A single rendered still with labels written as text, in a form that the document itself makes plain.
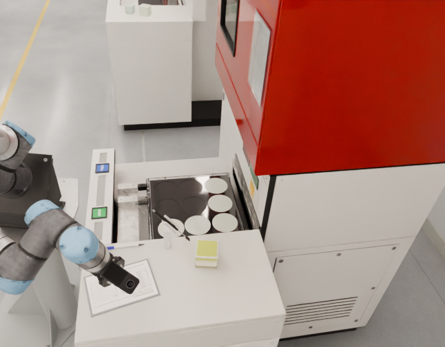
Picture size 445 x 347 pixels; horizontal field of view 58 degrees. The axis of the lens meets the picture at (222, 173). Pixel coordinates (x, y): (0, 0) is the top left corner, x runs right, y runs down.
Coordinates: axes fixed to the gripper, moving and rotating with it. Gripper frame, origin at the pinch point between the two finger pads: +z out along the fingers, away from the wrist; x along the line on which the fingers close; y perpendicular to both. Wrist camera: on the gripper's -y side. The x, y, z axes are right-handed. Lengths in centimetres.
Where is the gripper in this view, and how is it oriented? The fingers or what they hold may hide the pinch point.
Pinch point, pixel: (118, 277)
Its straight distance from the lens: 127.3
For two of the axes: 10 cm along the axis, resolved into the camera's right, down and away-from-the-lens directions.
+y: -8.3, -5.0, 2.2
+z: -0.1, 4.2, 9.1
